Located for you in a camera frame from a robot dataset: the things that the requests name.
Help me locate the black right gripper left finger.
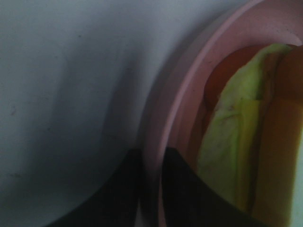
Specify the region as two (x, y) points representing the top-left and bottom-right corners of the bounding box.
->
(49, 149), (143, 227)

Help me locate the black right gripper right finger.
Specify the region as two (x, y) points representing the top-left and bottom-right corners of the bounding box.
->
(161, 148), (263, 227)

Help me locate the pink round plate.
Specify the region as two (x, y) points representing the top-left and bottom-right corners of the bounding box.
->
(141, 0), (303, 227)

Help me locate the toast sandwich with fillings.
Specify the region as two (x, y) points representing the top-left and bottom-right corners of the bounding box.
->
(196, 44), (303, 227)

